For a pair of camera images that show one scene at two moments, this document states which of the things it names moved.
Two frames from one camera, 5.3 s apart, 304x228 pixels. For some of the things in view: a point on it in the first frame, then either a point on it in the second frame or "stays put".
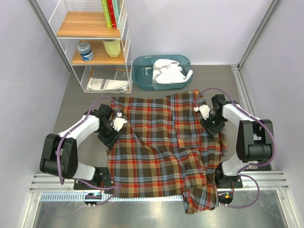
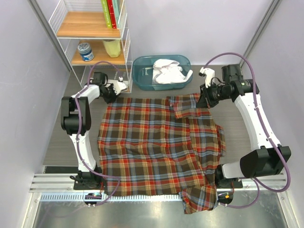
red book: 113,19 stays put
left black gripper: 109,142 → 109,100
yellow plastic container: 113,47 stays put
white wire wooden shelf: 93,37 stays put
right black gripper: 212,130 → 205,100
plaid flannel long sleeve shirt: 166,150 stays put
